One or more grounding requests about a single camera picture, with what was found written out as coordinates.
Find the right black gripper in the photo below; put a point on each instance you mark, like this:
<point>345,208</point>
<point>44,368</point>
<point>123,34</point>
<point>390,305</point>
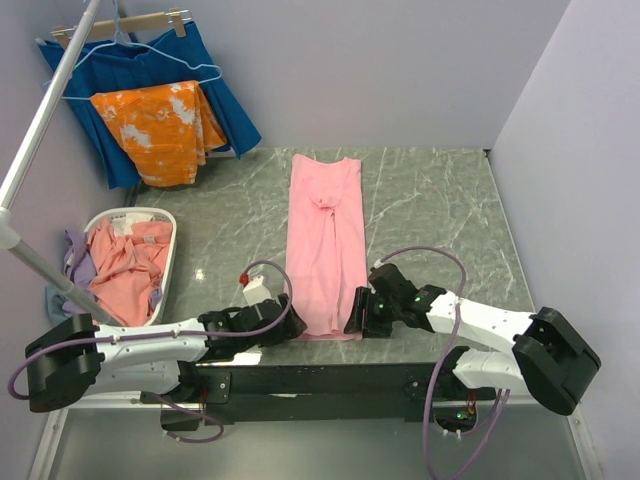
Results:
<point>364,299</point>

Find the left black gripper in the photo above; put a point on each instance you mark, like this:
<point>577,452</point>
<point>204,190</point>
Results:
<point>291,328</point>

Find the pink t-shirt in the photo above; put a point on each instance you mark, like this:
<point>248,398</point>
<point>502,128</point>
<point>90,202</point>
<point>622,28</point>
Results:
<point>325,248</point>

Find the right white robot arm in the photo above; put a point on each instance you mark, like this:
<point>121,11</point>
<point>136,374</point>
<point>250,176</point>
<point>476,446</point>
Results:
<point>540,354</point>

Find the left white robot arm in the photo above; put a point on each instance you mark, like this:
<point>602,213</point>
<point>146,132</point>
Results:
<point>78,358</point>

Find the black base beam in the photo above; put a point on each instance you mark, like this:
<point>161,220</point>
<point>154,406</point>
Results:
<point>261,393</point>

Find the salmon orange t-shirt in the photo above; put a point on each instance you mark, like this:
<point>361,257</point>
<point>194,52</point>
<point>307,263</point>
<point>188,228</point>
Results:
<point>129,269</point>

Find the white laundry basket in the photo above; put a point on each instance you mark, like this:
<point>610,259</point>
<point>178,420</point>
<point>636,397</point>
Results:
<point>123,219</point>

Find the lavender garment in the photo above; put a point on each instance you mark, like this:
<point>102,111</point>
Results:
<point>78,265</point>

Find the grey blue garment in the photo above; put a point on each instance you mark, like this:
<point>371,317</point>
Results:
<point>58,308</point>

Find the orange tie-dye cloth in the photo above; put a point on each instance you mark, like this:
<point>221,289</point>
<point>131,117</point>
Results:
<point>165,130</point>

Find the silver clothes rack pole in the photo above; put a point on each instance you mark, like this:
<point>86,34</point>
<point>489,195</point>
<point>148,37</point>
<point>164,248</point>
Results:
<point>18,170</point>

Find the blue pleated skirt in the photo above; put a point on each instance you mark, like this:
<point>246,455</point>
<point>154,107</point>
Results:
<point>106,67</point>

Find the wooden clip hanger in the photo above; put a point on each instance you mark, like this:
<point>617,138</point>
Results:
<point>173,18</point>

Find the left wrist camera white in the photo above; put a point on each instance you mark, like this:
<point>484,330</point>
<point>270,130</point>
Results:
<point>255,289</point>

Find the aluminium rail frame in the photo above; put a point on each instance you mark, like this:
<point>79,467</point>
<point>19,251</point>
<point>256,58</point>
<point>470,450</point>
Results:
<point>321,422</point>

